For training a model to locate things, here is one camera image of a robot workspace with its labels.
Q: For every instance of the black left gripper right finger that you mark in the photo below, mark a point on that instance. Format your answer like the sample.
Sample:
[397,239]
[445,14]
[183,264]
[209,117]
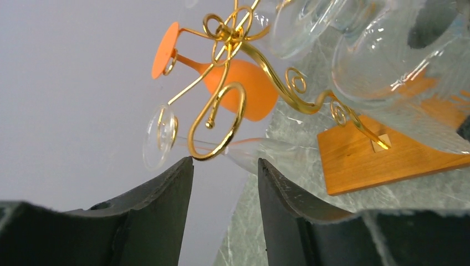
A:
[301,229]

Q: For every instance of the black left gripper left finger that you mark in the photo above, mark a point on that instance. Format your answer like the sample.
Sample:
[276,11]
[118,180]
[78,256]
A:
[143,226]

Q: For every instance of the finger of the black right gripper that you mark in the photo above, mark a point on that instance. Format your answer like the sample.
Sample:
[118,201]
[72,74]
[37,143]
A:
[441,83]

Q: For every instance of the clear small glass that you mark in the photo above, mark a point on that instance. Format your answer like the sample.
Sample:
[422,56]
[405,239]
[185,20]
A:
[372,62]

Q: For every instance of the gold wire glass rack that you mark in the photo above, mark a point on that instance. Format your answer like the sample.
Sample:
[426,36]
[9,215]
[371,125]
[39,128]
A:
[308,124]

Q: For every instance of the orange plastic goblet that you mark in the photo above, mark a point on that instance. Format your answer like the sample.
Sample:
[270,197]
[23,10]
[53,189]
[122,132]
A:
[261,95]

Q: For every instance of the clear wine glass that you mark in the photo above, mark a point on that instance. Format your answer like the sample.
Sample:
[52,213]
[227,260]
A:
[189,4]

